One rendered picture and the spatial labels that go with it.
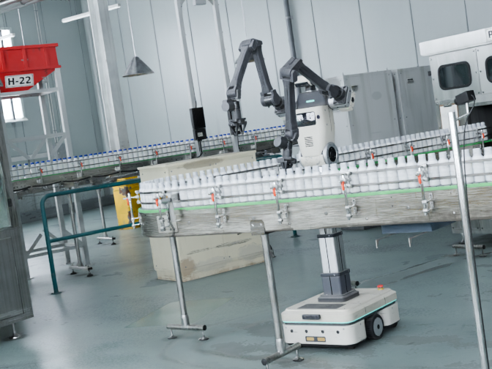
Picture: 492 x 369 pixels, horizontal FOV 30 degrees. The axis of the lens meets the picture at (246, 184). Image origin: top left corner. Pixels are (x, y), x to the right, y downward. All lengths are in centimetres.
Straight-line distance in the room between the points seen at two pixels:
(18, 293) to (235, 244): 269
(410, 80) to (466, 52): 314
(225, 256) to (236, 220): 404
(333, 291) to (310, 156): 87
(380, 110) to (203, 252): 333
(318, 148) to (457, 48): 334
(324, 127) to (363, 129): 553
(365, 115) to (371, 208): 645
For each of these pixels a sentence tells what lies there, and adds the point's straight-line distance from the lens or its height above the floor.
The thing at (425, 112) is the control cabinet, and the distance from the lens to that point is 1201.
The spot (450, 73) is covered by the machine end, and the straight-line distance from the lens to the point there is 895.
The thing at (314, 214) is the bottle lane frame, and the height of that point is 90.
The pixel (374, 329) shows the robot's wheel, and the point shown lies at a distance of 583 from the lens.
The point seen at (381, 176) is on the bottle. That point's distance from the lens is 487.
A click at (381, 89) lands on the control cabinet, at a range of 1152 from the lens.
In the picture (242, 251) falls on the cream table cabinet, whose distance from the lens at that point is 956.
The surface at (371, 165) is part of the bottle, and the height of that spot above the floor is 113.
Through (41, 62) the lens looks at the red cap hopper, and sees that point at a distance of 1164.
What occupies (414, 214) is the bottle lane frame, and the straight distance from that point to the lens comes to 478.
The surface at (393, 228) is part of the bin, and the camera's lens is 517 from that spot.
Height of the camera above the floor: 143
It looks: 4 degrees down
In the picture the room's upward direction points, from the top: 8 degrees counter-clockwise
